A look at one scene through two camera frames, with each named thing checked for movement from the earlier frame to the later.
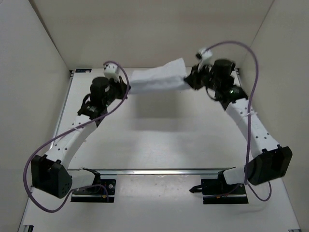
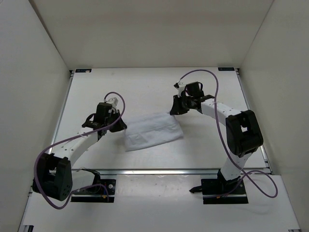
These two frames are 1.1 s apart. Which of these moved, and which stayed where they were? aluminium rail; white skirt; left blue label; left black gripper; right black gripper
Moved: left black gripper; right black gripper; white skirt
Stayed: aluminium rail; left blue label
